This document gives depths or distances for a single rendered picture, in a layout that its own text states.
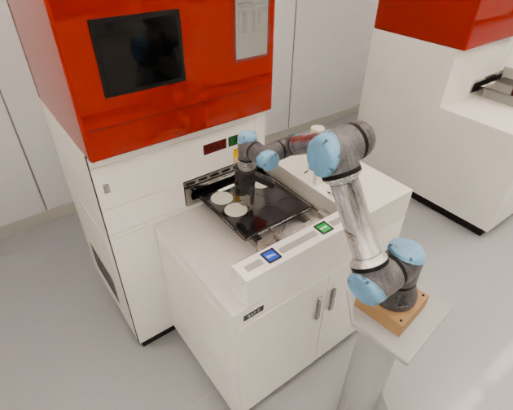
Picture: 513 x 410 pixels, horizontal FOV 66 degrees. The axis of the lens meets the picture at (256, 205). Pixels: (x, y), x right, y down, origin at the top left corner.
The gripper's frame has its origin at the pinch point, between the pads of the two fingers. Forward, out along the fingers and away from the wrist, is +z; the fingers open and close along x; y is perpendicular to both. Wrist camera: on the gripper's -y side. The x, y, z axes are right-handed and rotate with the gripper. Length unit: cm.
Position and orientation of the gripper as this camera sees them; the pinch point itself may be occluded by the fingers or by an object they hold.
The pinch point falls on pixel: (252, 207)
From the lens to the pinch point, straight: 170.7
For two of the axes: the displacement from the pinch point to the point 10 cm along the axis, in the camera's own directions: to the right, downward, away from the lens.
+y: -10.0, 0.3, -0.6
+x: 0.7, 6.0, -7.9
